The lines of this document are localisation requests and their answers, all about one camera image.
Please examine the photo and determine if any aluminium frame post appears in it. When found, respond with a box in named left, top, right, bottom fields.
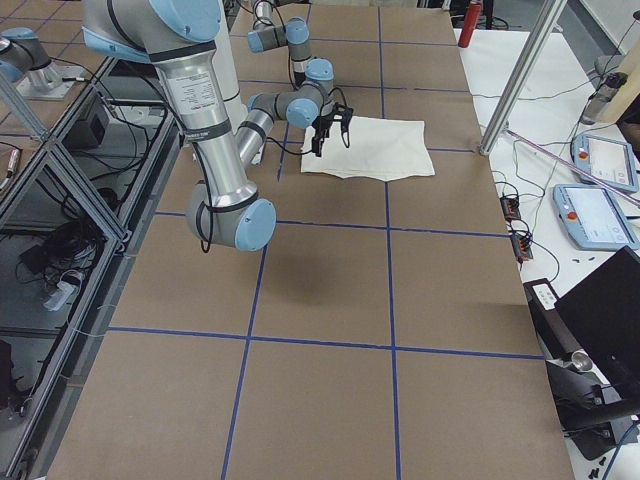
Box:
left=479, top=0, right=568, bottom=156

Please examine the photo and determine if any aluminium frame rack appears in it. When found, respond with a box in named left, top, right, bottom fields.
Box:
left=1, top=58, right=180, bottom=479

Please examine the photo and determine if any cream long-sleeve cat shirt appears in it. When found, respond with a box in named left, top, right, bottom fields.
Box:
left=301, top=116, right=435, bottom=181

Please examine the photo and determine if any teach pendant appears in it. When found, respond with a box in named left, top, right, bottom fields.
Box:
left=552, top=184, right=639, bottom=251
left=571, top=134, right=639, bottom=193

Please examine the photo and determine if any upper teach pendant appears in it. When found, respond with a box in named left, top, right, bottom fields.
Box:
left=571, top=134, right=639, bottom=193

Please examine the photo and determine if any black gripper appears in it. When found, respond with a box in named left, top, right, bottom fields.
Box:
left=311, top=103, right=354, bottom=157

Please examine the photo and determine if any lower teach pendant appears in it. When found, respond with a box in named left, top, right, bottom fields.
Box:
left=552, top=184, right=639, bottom=251

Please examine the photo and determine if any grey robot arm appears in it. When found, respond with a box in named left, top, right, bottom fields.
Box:
left=82, top=1, right=353, bottom=251
left=247, top=1, right=313, bottom=89

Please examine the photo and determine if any grey water bottle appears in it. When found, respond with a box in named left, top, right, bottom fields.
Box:
left=580, top=72, right=628, bottom=125

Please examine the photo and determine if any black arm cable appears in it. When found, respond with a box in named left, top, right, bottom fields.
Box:
left=197, top=87, right=351, bottom=254

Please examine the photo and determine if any red fire extinguisher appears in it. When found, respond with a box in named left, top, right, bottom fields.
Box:
left=458, top=0, right=483, bottom=48

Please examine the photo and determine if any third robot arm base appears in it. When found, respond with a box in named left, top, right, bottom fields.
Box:
left=1, top=27, right=86, bottom=101

